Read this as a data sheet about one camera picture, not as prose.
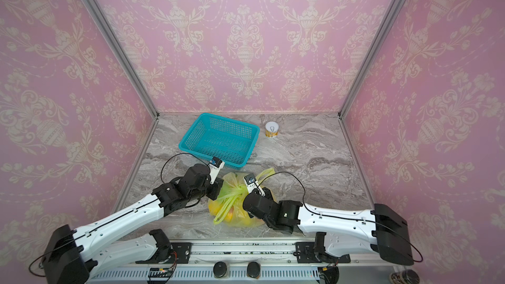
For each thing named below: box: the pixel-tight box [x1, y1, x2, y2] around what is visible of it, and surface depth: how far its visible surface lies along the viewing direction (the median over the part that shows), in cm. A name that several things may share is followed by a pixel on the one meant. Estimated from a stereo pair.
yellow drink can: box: [264, 120, 279, 139], surface depth 109 cm
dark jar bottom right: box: [389, 269, 421, 284], surface depth 63 cm
